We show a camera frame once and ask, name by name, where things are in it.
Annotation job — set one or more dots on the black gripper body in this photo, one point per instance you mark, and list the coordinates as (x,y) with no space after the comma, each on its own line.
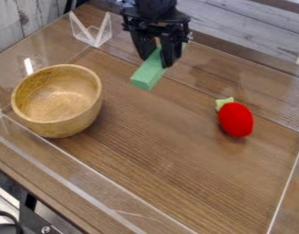
(153,18)

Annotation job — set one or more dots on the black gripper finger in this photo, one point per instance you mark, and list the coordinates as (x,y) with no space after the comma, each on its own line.
(171,49)
(144,44)

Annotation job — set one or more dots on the green rectangular block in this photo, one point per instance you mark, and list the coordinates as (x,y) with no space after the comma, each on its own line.
(149,71)

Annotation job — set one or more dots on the brown wooden bowl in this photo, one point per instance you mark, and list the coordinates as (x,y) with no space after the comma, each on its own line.
(57,100)

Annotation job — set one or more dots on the red plush strawberry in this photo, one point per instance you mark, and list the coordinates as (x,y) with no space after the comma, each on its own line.
(235,117)

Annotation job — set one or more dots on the clear acrylic corner bracket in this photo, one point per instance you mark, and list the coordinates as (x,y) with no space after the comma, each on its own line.
(93,36)

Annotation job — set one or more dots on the clear acrylic tray wall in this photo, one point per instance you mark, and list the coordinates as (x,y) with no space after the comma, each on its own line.
(96,204)

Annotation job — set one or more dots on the black metal table frame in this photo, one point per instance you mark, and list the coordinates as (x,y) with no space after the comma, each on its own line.
(33,224)

